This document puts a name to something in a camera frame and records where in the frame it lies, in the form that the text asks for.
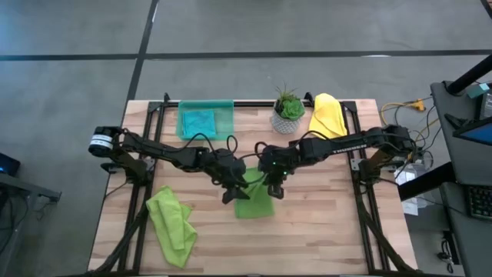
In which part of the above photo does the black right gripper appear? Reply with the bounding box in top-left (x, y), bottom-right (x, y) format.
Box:
top-left (255, 142), bottom-right (307, 189)

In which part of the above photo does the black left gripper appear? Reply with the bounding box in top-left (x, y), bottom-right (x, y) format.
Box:
top-left (205, 147), bottom-right (250, 190)

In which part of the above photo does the dark green microfiber towel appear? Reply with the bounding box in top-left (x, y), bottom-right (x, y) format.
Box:
top-left (234, 166), bottom-right (276, 220)

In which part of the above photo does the teal microfiber towel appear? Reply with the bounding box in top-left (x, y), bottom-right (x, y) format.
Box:
top-left (181, 108), bottom-right (218, 141)

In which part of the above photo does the lime microfiber towel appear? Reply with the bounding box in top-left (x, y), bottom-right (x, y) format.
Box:
top-left (145, 185), bottom-right (198, 269)

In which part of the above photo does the yellow microfiber towel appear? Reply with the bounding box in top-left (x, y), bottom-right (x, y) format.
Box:
top-left (307, 92), bottom-right (349, 140)

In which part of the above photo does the succulent in patterned pot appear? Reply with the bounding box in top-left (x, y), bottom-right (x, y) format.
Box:
top-left (271, 83), bottom-right (307, 135)

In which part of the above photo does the green translucent plastic bin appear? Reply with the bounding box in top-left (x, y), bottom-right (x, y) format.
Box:
top-left (175, 99), bottom-right (236, 142)

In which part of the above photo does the white paper sheet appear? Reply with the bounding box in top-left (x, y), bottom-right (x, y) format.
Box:
top-left (392, 165), bottom-right (421, 216)

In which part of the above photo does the black desk support bar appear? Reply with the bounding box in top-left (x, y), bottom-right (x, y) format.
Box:
top-left (397, 160), bottom-right (457, 202)

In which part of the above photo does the grey desk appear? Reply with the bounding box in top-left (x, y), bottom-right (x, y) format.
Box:
top-left (430, 79), bottom-right (492, 277)

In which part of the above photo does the grey metal cart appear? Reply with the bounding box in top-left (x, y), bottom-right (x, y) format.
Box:
top-left (0, 172), bottom-right (62, 277)

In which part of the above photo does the laptop with blue screen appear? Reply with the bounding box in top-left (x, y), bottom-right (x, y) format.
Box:
top-left (452, 116), bottom-right (492, 147)

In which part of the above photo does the black keyboard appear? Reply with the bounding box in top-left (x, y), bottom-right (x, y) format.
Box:
top-left (466, 184), bottom-right (492, 222)

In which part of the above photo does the black pole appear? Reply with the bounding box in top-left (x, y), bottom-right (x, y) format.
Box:
top-left (445, 55), bottom-right (492, 96)

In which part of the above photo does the small teal box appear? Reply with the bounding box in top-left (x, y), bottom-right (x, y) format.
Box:
top-left (466, 82), bottom-right (491, 99)

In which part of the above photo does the black device with blue light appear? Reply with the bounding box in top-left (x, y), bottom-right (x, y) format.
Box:
top-left (0, 152), bottom-right (22, 178)

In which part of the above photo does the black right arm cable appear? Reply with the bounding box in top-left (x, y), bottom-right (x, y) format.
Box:
top-left (253, 129), bottom-right (331, 159)

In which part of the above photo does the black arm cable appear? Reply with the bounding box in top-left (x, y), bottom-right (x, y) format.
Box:
top-left (253, 129), bottom-right (331, 159)
top-left (179, 132), bottom-right (239, 155)

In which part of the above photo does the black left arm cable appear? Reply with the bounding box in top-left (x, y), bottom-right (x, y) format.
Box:
top-left (179, 132), bottom-right (239, 155)

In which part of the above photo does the black aluminium table frame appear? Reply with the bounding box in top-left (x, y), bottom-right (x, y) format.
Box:
top-left (87, 92), bottom-right (424, 277)

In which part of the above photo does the yellow cable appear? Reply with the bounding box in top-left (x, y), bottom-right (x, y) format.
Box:
top-left (379, 98), bottom-right (441, 134)

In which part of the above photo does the black power cable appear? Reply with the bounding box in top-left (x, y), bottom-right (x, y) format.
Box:
top-left (436, 229), bottom-right (460, 275)

